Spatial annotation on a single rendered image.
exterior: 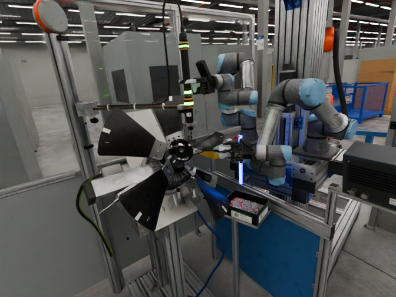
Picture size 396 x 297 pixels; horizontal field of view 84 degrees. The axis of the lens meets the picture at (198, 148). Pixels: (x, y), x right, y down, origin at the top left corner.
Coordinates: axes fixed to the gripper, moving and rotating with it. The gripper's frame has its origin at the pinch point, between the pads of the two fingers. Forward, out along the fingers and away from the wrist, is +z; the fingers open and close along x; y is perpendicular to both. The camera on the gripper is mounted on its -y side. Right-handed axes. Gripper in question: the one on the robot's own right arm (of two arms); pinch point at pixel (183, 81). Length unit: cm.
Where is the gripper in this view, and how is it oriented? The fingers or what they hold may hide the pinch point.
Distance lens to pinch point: 105.1
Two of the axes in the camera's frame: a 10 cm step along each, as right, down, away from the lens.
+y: 0.7, 9.4, 3.2
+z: -6.9, 2.8, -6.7
